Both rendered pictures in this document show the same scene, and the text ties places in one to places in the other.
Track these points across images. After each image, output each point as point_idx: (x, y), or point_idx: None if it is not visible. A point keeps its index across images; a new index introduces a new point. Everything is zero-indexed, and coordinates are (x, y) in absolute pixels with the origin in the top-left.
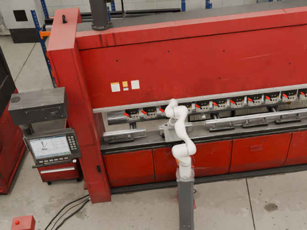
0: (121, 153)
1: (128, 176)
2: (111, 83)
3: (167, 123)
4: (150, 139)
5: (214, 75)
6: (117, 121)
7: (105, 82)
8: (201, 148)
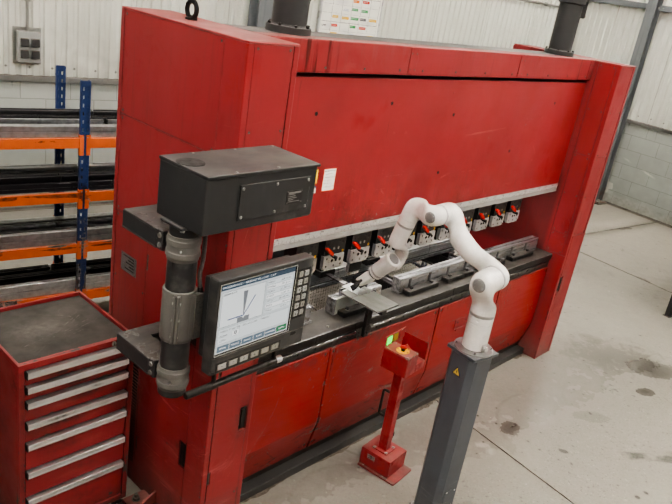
0: (278, 367)
1: (272, 439)
2: None
3: (363, 277)
4: (324, 324)
5: (433, 167)
6: None
7: None
8: None
